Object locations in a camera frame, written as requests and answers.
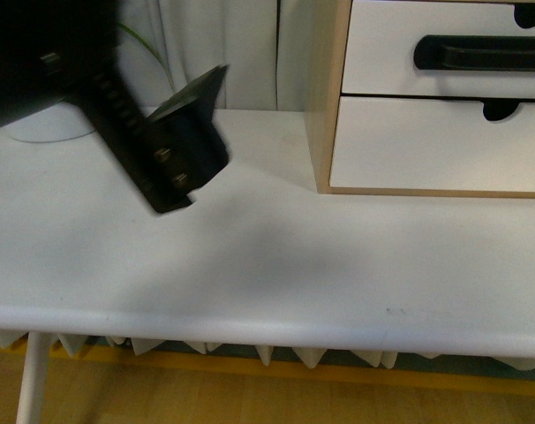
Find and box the black drawer handle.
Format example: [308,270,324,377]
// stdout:
[413,35,535,72]

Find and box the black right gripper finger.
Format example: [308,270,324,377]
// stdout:
[149,65,230,193]

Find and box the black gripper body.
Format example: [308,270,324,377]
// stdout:
[0,1,192,214]

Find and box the white drawer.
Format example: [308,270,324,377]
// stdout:
[329,97,535,193]
[342,1,535,99]

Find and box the green spider plant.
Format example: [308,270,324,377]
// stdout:
[117,22,175,91]

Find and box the wooden drawer cabinet frame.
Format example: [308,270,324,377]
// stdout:
[305,1,535,199]

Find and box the white curtain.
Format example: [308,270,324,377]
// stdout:
[118,1,318,111]

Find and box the white plant pot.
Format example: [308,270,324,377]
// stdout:
[4,102,94,143]

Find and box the white table leg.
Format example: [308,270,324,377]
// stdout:
[15,332,51,424]

